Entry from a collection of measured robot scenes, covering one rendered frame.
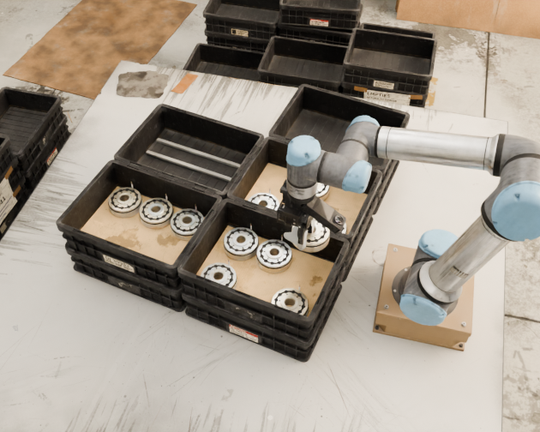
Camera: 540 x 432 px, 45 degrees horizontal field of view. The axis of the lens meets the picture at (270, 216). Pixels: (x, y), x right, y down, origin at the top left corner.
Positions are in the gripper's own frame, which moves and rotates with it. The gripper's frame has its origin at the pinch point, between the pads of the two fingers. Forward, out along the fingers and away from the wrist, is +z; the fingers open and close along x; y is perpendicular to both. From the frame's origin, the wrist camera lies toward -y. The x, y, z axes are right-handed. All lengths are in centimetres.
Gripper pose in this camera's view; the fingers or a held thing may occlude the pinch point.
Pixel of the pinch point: (307, 241)
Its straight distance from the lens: 175.2
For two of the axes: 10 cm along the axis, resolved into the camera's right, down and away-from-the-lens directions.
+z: 0.1, 6.3, 7.8
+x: -4.1, 7.1, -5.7
